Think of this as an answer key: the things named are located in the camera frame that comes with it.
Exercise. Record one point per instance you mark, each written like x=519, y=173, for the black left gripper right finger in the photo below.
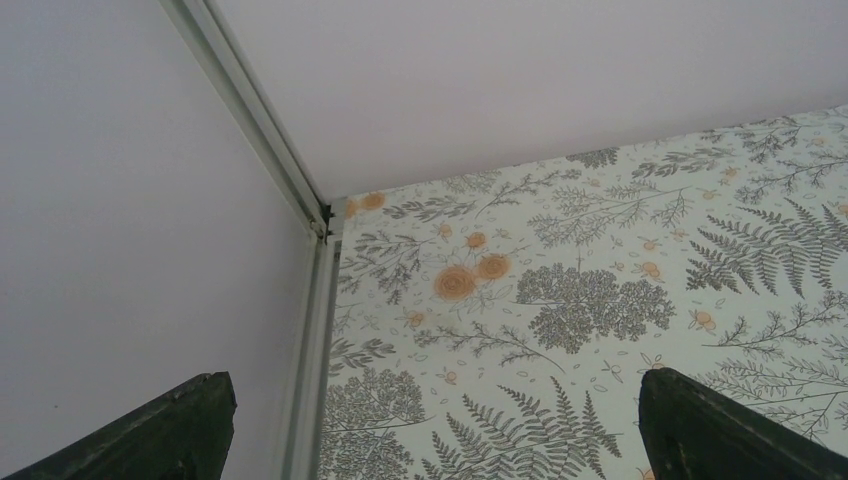
x=690, y=431

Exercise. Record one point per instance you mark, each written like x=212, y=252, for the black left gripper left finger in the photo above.
x=185, y=433

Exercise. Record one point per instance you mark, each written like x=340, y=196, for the floral patterned table mat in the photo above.
x=497, y=325

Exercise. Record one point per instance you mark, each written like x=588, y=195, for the aluminium corner frame post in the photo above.
x=204, y=29

